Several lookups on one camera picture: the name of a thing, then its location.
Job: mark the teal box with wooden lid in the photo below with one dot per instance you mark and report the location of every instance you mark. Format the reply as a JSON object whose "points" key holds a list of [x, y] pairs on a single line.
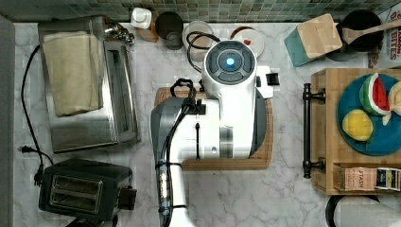
{"points": [[312, 39]]}

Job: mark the white cap bottle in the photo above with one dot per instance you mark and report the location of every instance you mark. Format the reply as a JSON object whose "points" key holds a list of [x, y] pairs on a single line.
{"points": [[141, 18]]}

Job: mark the wooden cutting board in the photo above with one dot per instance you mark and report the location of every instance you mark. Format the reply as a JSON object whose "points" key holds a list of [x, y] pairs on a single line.
{"points": [[265, 151]]}

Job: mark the stash tea box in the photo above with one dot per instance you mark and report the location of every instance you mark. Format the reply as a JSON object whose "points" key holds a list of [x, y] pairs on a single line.
{"points": [[354, 178]]}

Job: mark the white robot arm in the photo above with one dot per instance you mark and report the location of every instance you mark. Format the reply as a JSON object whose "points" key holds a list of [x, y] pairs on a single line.
{"points": [[229, 123]]}

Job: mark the wooden drawer cabinet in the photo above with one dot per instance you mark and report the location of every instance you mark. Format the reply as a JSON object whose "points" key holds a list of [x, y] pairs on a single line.
{"points": [[325, 138]]}

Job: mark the dark tea box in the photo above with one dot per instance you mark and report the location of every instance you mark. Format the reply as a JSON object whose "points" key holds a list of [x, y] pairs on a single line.
{"points": [[388, 178]]}

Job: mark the yellow toy lemon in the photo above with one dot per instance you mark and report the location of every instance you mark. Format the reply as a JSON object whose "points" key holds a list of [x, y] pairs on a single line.
{"points": [[358, 125]]}

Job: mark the blue round plate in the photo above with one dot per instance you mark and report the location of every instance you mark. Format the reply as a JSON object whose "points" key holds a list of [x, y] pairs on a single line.
{"points": [[384, 139]]}

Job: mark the toy watermelon slice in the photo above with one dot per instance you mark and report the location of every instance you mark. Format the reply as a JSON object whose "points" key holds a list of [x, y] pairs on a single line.
{"points": [[373, 97]]}

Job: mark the black utensil pot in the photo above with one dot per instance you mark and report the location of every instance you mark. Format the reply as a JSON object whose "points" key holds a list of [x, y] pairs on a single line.
{"points": [[359, 19]]}

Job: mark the dark empty cup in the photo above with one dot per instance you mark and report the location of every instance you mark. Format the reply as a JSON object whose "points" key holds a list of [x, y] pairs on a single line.
{"points": [[169, 26]]}

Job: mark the beige folded towel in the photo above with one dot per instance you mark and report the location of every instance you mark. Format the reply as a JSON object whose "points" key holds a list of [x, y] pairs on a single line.
{"points": [[74, 62]]}

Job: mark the snack box with red text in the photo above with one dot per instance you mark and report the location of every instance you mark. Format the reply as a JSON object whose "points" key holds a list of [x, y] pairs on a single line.
{"points": [[388, 53]]}

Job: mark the wooden spatula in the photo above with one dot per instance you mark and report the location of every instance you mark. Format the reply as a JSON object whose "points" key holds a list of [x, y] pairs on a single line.
{"points": [[350, 35]]}

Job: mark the stainless steel toaster oven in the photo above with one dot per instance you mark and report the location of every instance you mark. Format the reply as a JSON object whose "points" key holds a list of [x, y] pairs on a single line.
{"points": [[116, 121]]}

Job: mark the white plate with red item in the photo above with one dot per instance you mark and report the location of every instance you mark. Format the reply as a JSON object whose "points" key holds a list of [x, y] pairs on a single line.
{"points": [[250, 37]]}

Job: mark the pale toy fruit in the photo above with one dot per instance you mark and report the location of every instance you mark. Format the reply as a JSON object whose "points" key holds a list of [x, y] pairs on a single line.
{"points": [[394, 99]]}

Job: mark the black two-slot toaster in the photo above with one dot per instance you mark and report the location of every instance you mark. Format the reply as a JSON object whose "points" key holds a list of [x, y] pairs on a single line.
{"points": [[87, 189]]}

